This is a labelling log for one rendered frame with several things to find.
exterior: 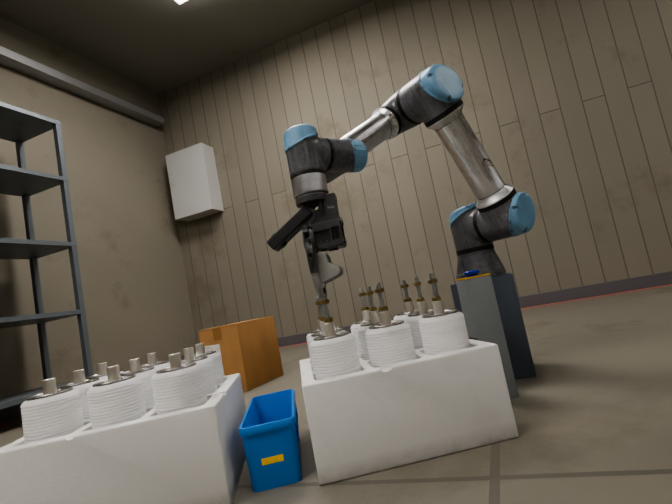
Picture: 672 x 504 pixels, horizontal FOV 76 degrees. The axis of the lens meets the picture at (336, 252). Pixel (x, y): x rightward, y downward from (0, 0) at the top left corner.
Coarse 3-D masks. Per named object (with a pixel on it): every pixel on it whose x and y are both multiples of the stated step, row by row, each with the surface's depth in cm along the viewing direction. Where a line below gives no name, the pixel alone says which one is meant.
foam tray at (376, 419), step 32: (416, 352) 93; (448, 352) 86; (480, 352) 84; (320, 384) 80; (352, 384) 81; (384, 384) 82; (416, 384) 82; (448, 384) 83; (480, 384) 83; (320, 416) 80; (352, 416) 80; (384, 416) 81; (416, 416) 81; (448, 416) 82; (480, 416) 82; (512, 416) 83; (320, 448) 79; (352, 448) 80; (384, 448) 80; (416, 448) 81; (448, 448) 81; (320, 480) 78
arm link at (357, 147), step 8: (336, 144) 94; (344, 144) 95; (352, 144) 96; (360, 144) 98; (336, 152) 94; (344, 152) 95; (352, 152) 96; (360, 152) 97; (336, 160) 94; (344, 160) 95; (352, 160) 96; (360, 160) 98; (328, 168) 95; (336, 168) 96; (344, 168) 97; (352, 168) 98; (360, 168) 100; (328, 176) 101; (336, 176) 101
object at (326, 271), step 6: (318, 252) 88; (318, 258) 88; (324, 258) 88; (318, 264) 89; (324, 264) 88; (330, 264) 88; (318, 270) 87; (324, 270) 87; (330, 270) 87; (336, 270) 87; (312, 276) 87; (318, 276) 87; (324, 276) 87; (330, 276) 87; (318, 282) 87; (318, 288) 87
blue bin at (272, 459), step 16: (256, 400) 110; (272, 400) 111; (288, 400) 111; (256, 416) 107; (272, 416) 110; (288, 416) 110; (240, 432) 82; (256, 432) 82; (272, 432) 82; (288, 432) 83; (256, 448) 82; (272, 448) 82; (288, 448) 82; (256, 464) 81; (272, 464) 82; (288, 464) 82; (256, 480) 81; (272, 480) 82; (288, 480) 82
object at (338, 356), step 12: (348, 336) 86; (312, 348) 87; (324, 348) 85; (336, 348) 84; (348, 348) 85; (312, 360) 88; (324, 360) 85; (336, 360) 84; (348, 360) 85; (324, 372) 85; (336, 372) 84; (348, 372) 84
